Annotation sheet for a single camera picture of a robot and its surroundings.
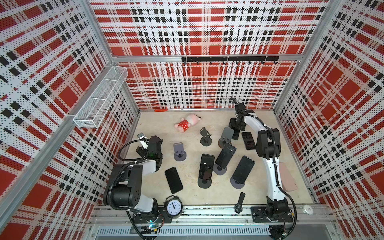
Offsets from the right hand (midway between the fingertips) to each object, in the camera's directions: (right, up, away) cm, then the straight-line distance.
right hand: (235, 126), depth 108 cm
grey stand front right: (-5, -32, -25) cm, 41 cm away
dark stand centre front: (-24, -32, -24) cm, 47 cm away
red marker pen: (-59, +14, +18) cm, 64 cm away
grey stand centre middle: (-14, -26, -20) cm, 36 cm away
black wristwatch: (-6, -41, -32) cm, 53 cm away
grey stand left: (-38, -17, -17) cm, 45 cm away
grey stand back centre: (-21, -10, -8) cm, 25 cm away
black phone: (-41, -31, -22) cm, 56 cm away
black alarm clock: (-39, -40, -34) cm, 65 cm away
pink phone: (+23, -30, -26) cm, 47 cm away
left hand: (-59, -10, -17) cm, 62 cm away
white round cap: (+29, -42, -33) cm, 61 cm away
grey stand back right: (-8, -7, -12) cm, 16 cm away
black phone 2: (-11, -16, -26) cm, 33 cm away
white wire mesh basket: (-97, +7, -12) cm, 98 cm away
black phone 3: (-2, -23, -29) cm, 37 cm away
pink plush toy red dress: (-37, +1, -4) cm, 37 cm away
